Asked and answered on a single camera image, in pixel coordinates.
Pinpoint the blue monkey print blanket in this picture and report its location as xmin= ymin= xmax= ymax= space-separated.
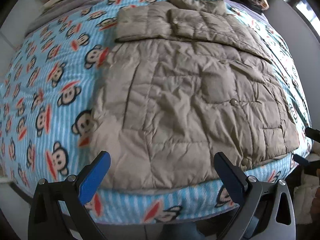
xmin=1 ymin=0 xmax=313 ymax=224

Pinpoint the beige quilted down jacket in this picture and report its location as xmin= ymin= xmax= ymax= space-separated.
xmin=89 ymin=0 xmax=299 ymax=191

